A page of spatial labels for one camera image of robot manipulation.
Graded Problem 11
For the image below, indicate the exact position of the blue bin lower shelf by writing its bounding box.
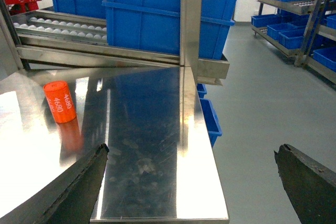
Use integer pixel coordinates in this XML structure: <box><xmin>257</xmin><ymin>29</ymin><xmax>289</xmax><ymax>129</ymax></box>
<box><xmin>278</xmin><ymin>28</ymin><xmax>324</xmax><ymax>50</ymax></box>

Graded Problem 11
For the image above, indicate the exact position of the red metal cart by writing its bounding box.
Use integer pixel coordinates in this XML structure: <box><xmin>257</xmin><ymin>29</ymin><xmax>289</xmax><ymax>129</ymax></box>
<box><xmin>4</xmin><ymin>0</ymin><xmax>42</xmax><ymax>16</ymax></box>

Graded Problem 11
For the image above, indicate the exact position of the steel roller rack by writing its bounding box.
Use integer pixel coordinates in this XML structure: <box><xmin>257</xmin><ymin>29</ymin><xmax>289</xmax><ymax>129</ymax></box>
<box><xmin>12</xmin><ymin>10</ymin><xmax>230</xmax><ymax>85</ymax></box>

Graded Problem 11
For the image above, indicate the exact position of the steel shelf rack right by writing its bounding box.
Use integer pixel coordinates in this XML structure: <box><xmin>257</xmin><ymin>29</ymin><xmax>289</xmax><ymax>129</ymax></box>
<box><xmin>251</xmin><ymin>0</ymin><xmax>335</xmax><ymax>83</ymax></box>

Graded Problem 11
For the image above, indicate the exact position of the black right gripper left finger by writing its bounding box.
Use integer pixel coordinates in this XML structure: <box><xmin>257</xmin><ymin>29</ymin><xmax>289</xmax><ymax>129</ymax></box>
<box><xmin>1</xmin><ymin>144</ymin><xmax>109</xmax><ymax>223</ymax></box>

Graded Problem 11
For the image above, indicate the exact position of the large blue stacked crate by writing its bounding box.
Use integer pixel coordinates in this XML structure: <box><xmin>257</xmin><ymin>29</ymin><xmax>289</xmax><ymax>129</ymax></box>
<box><xmin>102</xmin><ymin>0</ymin><xmax>237</xmax><ymax>60</ymax></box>

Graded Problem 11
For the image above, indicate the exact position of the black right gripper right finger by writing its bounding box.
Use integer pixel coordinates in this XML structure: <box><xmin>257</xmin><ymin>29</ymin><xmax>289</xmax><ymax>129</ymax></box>
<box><xmin>274</xmin><ymin>144</ymin><xmax>335</xmax><ymax>223</ymax></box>

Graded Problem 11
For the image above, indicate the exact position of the blue bin under table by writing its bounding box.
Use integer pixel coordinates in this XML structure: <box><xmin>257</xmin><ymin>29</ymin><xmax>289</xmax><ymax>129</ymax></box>
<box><xmin>200</xmin><ymin>99</ymin><xmax>223</xmax><ymax>147</ymax></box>

